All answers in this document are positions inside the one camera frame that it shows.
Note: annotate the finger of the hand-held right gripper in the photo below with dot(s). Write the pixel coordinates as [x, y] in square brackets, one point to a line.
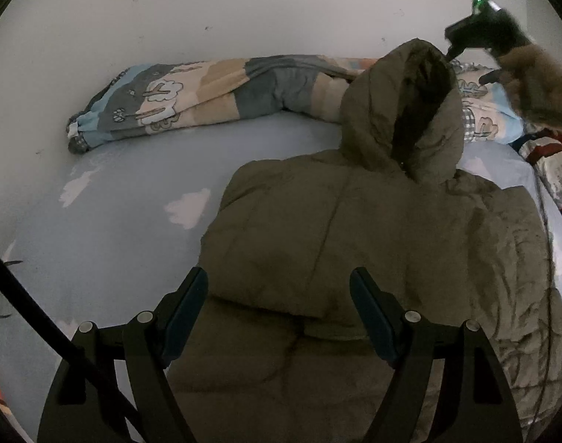
[451, 53]
[490, 77]

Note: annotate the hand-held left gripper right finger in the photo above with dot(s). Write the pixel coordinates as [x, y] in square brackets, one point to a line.
[375, 323]

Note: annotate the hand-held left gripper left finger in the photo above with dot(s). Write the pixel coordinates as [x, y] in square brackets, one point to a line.
[184, 318]

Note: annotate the olive puffer jacket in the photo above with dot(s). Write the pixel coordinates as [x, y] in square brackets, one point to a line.
[354, 221]

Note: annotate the white red printed pillow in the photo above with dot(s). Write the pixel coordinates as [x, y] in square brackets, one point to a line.
[555, 166]

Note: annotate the patchwork tree print quilt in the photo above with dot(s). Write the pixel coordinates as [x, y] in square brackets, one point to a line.
[207, 97]

